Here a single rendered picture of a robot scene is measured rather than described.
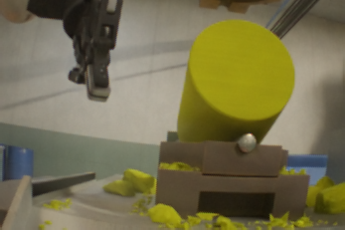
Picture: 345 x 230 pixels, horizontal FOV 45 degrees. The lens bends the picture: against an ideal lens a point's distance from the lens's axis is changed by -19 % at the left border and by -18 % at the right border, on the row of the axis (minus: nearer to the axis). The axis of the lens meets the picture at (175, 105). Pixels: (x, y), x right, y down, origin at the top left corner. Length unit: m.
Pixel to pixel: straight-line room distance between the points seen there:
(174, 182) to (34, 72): 8.79
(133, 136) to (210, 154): 8.30
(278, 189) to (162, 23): 8.64
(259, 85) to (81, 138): 8.39
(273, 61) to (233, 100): 0.04
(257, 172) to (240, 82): 0.06
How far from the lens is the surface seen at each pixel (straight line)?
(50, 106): 8.83
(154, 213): 0.24
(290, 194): 0.27
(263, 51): 0.30
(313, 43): 9.38
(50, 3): 0.58
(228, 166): 0.26
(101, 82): 0.46
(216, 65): 0.29
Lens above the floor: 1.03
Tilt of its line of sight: 6 degrees up
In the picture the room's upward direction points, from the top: 5 degrees clockwise
